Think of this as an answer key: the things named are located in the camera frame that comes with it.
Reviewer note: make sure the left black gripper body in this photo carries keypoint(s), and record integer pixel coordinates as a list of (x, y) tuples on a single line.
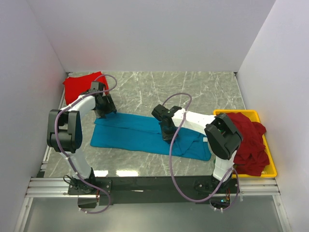
[(104, 110)]

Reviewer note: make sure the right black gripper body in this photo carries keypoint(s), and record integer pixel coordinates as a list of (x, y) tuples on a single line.
[(167, 132)]

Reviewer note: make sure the blue t shirt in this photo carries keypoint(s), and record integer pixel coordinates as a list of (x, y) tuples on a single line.
[(142, 133)]

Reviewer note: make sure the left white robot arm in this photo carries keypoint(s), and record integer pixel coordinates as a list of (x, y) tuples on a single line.
[(64, 130)]

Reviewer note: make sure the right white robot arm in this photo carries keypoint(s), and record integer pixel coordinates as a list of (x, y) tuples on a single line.
[(223, 137)]

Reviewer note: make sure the folded red t shirt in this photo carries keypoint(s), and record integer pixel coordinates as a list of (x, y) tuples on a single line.
[(75, 86)]

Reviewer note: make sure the yellow plastic bin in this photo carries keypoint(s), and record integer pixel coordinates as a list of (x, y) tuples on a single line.
[(270, 170)]

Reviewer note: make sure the black base beam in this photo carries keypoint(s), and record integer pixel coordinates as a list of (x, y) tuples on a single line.
[(105, 191)]

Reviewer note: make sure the dark red t shirt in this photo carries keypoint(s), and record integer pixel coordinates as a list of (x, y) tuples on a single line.
[(251, 157)]

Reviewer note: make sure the aluminium frame rail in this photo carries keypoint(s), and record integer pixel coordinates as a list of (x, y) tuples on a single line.
[(56, 187)]

